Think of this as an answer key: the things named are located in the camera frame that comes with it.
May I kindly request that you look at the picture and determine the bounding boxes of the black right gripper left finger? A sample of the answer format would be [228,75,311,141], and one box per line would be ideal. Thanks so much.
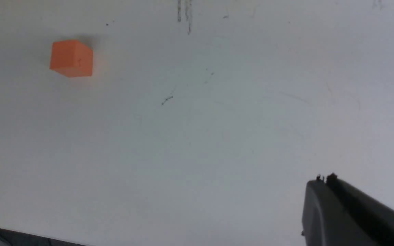
[301,175,378,246]

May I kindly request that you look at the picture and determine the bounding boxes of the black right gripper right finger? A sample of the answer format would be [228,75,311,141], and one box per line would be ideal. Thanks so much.
[326,173,394,246]

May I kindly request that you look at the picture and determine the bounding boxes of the orange cube block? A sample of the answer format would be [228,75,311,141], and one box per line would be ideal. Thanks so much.
[49,39,94,78]

